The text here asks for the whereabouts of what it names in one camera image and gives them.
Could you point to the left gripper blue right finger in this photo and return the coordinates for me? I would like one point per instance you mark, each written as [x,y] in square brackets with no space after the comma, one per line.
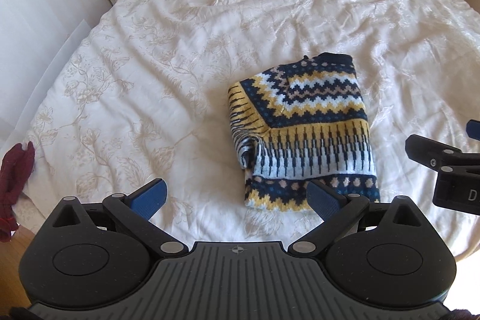
[339,214]

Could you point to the navy yellow patterned knit sweater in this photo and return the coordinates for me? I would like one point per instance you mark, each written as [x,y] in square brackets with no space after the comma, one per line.
[298,122]

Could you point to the cream floral bed duvet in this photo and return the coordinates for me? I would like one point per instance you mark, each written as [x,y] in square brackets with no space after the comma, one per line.
[145,95]

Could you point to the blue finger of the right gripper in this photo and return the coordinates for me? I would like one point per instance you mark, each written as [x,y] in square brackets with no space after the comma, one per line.
[473,129]
[427,152]

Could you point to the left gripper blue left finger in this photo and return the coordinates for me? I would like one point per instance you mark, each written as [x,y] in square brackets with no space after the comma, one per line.
[132,213]

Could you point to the dark red garment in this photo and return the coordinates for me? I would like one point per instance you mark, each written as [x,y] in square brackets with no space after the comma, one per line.
[17,165]

